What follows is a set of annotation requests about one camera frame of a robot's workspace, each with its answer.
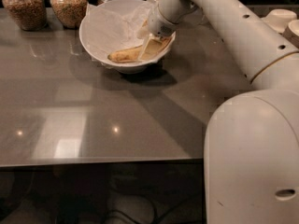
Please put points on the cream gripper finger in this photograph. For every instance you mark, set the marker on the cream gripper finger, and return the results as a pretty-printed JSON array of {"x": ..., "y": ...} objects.
[
  {"x": 143, "y": 31},
  {"x": 151, "y": 47}
]

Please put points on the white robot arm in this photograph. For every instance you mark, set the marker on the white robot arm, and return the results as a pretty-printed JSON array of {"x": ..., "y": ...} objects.
[{"x": 251, "y": 153}]

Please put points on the ripe yellow banana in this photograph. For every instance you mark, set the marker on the ripe yellow banana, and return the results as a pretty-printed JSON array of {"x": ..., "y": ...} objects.
[{"x": 128, "y": 55}]

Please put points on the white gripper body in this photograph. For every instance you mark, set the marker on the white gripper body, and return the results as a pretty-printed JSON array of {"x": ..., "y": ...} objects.
[{"x": 159, "y": 24}]

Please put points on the white paper bowl liner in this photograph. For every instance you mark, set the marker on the white paper bowl liner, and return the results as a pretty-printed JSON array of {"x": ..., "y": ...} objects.
[{"x": 112, "y": 28}]

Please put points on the white ceramic bowl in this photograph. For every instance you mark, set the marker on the white ceramic bowl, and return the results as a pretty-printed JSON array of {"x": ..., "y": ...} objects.
[{"x": 124, "y": 66}]

